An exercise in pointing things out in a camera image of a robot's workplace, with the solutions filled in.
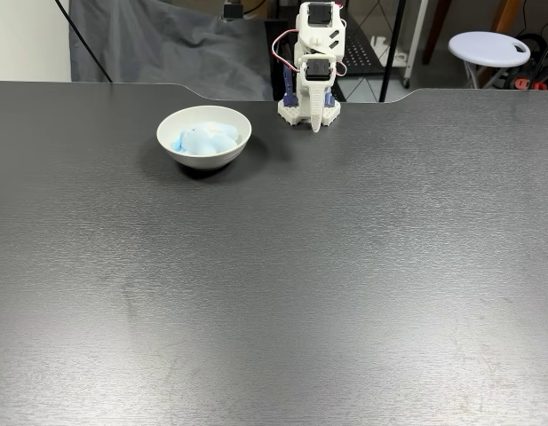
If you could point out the skyblue plush bear doll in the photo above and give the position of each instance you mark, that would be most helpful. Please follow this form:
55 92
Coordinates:
207 142

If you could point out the white ceramic bowl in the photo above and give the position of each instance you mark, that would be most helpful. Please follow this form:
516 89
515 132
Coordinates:
211 158

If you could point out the blue table clamp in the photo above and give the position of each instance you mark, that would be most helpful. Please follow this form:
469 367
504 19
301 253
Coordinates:
290 93
329 98

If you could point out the black perforated panel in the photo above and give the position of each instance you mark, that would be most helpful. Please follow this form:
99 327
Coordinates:
362 53

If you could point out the black metal pole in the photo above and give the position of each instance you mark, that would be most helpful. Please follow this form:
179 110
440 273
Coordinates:
393 51

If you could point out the brown wooden leg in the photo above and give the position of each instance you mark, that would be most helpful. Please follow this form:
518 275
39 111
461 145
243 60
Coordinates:
439 31

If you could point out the grey cloth backdrop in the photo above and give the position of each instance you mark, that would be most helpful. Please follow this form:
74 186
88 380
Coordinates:
167 53

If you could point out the white round stool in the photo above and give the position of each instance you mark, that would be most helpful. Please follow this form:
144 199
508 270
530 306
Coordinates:
486 49

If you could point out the red and black machine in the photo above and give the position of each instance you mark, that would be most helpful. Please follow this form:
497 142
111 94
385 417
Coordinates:
522 83

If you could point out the black stand leg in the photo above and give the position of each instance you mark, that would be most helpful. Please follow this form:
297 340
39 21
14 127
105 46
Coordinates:
84 42

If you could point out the white rack frame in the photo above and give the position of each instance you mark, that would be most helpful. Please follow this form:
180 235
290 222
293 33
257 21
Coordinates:
415 44

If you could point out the black camera device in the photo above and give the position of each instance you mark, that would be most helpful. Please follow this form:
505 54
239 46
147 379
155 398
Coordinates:
233 10

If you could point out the brown wooden post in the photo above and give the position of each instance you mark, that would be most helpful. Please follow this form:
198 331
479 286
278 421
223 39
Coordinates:
508 15

